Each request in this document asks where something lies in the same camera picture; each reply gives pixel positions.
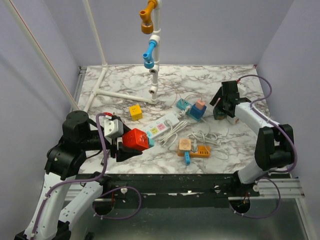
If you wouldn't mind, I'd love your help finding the dark green tiger cube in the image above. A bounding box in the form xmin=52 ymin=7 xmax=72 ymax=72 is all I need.
xmin=212 ymin=106 xmax=227 ymax=120

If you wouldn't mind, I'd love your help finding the red cube socket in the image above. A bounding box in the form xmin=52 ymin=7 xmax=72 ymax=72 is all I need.
xmin=122 ymin=128 xmax=149 ymax=152

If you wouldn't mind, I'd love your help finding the teal cube plug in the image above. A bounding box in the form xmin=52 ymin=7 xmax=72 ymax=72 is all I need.
xmin=148 ymin=138 xmax=155 ymax=148

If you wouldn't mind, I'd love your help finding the yellow cube socket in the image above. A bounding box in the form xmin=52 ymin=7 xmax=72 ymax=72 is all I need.
xmin=129 ymin=104 xmax=143 ymax=121

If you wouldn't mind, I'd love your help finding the wooden cube socket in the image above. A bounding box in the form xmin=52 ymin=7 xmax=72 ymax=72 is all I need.
xmin=177 ymin=138 xmax=192 ymax=154

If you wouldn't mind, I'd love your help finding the light blue plug adapter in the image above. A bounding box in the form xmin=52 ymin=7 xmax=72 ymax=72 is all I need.
xmin=184 ymin=151 xmax=191 ymax=166

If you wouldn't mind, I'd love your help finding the white tiger cube socket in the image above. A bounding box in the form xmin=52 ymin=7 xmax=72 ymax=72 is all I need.
xmin=226 ymin=116 xmax=240 ymax=125

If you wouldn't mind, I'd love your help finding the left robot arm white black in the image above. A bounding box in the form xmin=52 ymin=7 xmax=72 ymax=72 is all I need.
xmin=14 ymin=110 xmax=150 ymax=240

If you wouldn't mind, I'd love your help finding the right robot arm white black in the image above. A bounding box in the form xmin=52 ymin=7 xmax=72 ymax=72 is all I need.
xmin=210 ymin=80 xmax=298 ymax=196

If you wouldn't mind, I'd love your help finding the salmon plug on blue cube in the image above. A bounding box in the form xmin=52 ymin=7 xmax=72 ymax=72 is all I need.
xmin=195 ymin=98 xmax=206 ymax=111

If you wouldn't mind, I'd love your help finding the dark blue cube socket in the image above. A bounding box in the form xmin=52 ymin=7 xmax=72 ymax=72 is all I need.
xmin=189 ymin=104 xmax=207 ymax=122

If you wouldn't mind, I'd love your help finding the teal USB power strip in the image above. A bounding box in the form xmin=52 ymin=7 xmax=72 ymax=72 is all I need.
xmin=176 ymin=98 xmax=192 ymax=111

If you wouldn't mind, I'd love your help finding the orange power strip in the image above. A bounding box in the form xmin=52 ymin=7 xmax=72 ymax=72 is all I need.
xmin=177 ymin=145 xmax=211 ymax=158

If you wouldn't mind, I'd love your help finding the white long power strip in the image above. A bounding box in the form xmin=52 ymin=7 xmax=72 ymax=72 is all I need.
xmin=141 ymin=112 xmax=180 ymax=140

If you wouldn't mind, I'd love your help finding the blue valve fitting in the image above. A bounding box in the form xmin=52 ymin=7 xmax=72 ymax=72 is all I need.
xmin=142 ymin=40 xmax=158 ymax=69

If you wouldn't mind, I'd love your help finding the orange valve fitting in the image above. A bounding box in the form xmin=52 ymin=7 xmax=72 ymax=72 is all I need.
xmin=139 ymin=0 xmax=158 ymax=35

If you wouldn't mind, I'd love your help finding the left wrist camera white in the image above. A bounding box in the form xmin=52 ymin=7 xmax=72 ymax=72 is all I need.
xmin=104 ymin=119 xmax=124 ymax=139

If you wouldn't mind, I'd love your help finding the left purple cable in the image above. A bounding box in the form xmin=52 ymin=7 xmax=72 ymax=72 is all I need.
xmin=29 ymin=112 xmax=143 ymax=240

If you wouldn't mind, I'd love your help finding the black mounting rail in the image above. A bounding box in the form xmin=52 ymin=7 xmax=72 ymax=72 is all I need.
xmin=74 ymin=171 xmax=261 ymax=210

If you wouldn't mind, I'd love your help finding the white PVC pipe frame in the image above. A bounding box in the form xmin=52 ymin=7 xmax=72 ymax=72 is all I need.
xmin=3 ymin=0 xmax=162 ymax=112

